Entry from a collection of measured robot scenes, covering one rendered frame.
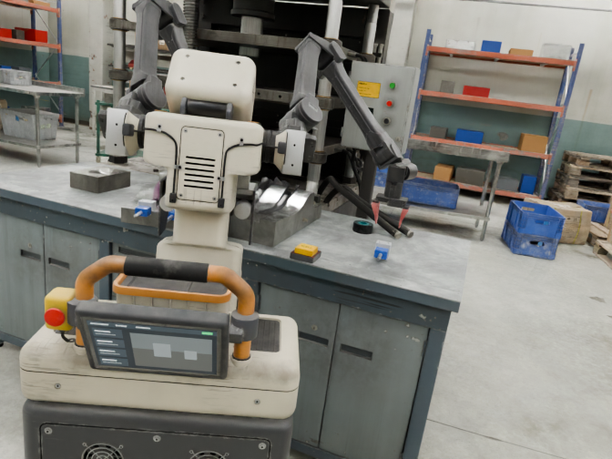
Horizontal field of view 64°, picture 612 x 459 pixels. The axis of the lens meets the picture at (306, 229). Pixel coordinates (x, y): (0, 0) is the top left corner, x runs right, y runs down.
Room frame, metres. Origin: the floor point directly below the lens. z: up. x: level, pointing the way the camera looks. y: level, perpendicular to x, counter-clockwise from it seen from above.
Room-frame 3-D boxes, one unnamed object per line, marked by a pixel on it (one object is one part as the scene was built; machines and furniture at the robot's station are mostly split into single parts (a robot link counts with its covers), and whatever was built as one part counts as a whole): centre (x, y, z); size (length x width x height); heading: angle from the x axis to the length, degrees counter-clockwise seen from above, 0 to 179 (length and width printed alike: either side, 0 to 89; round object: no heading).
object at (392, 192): (1.60, -0.27, 1.04); 0.10 x 0.07 x 0.07; 76
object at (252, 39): (2.86, 0.42, 1.45); 1.29 x 0.82 x 0.19; 72
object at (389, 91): (2.44, -0.28, 0.74); 0.31 x 0.22 x 1.47; 72
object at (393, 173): (1.61, -0.27, 1.10); 0.07 x 0.06 x 0.07; 142
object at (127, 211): (1.88, 0.51, 0.86); 0.50 x 0.26 x 0.11; 179
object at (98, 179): (2.08, 0.92, 0.84); 0.20 x 0.15 x 0.07; 162
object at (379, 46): (3.31, 0.29, 0.90); 1.31 x 0.16 x 1.80; 72
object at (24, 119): (6.25, 3.67, 0.42); 0.60 x 0.42 x 0.33; 69
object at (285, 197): (1.83, 0.16, 0.92); 0.35 x 0.16 x 0.09; 162
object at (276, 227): (1.85, 0.15, 0.87); 0.50 x 0.26 x 0.14; 162
